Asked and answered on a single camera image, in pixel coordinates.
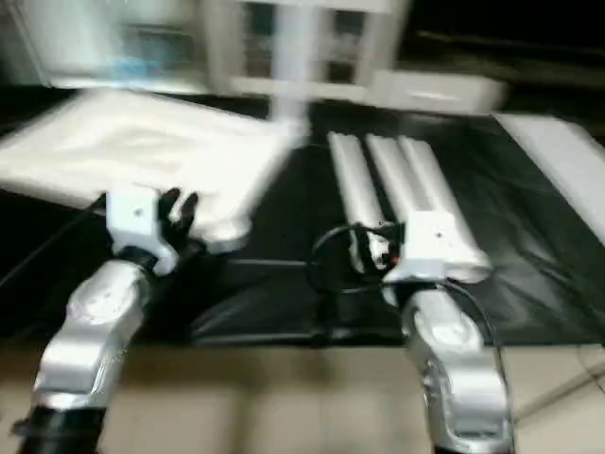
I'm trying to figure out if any white plastic table leg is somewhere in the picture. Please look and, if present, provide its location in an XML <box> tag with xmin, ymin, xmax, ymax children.
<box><xmin>398</xmin><ymin>134</ymin><xmax>493</xmax><ymax>284</ymax></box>
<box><xmin>327</xmin><ymin>131</ymin><xmax>390</xmax><ymax>277</ymax></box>
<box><xmin>366</xmin><ymin>133</ymin><xmax>445</xmax><ymax>247</ymax></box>
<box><xmin>268</xmin><ymin>0</ymin><xmax>320</xmax><ymax>126</ymax></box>

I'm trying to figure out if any white plastic table top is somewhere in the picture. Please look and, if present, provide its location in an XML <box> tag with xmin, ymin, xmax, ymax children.
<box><xmin>0</xmin><ymin>89</ymin><xmax>310</xmax><ymax>254</ymax></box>

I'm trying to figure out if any black work mat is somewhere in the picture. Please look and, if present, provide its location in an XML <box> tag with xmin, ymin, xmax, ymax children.
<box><xmin>0</xmin><ymin>85</ymin><xmax>605</xmax><ymax>353</ymax></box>

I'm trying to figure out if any white drawer unit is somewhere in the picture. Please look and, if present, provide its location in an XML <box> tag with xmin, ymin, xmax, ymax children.
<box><xmin>367</xmin><ymin>70</ymin><xmax>509</xmax><ymax>116</ymax></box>

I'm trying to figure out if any white glass-door cabinet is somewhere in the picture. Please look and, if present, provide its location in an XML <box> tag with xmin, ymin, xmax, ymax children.
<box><xmin>202</xmin><ymin>0</ymin><xmax>409</xmax><ymax>102</ymax></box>

